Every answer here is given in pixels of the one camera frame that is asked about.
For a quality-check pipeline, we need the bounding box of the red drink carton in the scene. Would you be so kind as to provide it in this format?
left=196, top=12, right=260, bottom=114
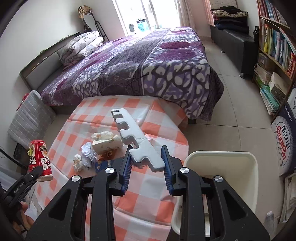
left=28, top=140, right=53, bottom=182

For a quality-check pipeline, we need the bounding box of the white styrofoam packing piece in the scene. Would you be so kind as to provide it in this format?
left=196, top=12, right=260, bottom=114
left=111, top=108, right=165, bottom=172

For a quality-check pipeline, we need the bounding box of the white plastic trash bin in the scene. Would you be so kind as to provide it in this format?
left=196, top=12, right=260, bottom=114
left=171, top=151, right=258, bottom=234

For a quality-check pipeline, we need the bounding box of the clear plastic water bottle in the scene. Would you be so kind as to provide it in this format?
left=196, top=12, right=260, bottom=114
left=263, top=211, right=275, bottom=237

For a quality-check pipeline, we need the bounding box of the crumpled white tissue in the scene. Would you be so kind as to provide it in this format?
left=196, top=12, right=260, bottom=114
left=73, top=154, right=83, bottom=172

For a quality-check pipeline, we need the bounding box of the crumpled white paper ball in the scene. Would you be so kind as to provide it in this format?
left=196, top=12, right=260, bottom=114
left=81, top=142, right=97, bottom=169

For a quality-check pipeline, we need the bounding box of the orange white checkered tablecloth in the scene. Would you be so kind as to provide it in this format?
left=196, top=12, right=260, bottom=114
left=34, top=95, right=189, bottom=241

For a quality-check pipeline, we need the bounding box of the grey checkered cushion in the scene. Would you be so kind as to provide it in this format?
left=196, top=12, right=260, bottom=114
left=8, top=90, right=56, bottom=149

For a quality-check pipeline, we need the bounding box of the lower Ganten water box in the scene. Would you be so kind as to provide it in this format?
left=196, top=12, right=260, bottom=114
left=271, top=102, right=296, bottom=176

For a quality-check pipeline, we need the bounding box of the stack of teal books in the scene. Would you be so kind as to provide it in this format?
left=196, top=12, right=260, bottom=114
left=259, top=85, right=280, bottom=115

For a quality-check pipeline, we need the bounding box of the dark wooden headboard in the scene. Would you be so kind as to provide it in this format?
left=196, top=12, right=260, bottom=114
left=20, top=32, right=81, bottom=93

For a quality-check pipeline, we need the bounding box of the beige box on shelf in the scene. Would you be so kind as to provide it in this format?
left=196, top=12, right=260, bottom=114
left=268, top=72, right=290, bottom=101

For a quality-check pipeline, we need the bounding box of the wooden bookshelf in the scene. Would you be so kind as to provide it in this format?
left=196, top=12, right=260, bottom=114
left=253, top=1, right=295, bottom=118

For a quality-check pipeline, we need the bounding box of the folded white patterned quilt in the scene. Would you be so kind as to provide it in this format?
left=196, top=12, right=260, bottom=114
left=59, top=31, right=104, bottom=67

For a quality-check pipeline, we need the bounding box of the purple patterned bed blanket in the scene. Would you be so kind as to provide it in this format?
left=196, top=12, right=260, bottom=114
left=41, top=27, right=224, bottom=121

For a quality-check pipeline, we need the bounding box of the black leather bench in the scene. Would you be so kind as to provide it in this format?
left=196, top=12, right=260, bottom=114
left=210, top=26, right=258, bottom=78

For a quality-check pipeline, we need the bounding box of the black coat rack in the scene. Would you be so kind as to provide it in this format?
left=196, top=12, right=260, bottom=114
left=77, top=5, right=109, bottom=42

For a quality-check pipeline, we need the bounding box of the pile of folded clothes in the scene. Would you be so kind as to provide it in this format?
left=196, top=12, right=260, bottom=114
left=210, top=6, right=249, bottom=35

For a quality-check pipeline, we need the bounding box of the white window curtain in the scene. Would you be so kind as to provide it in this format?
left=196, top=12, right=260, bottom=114
left=175, top=0, right=210, bottom=31

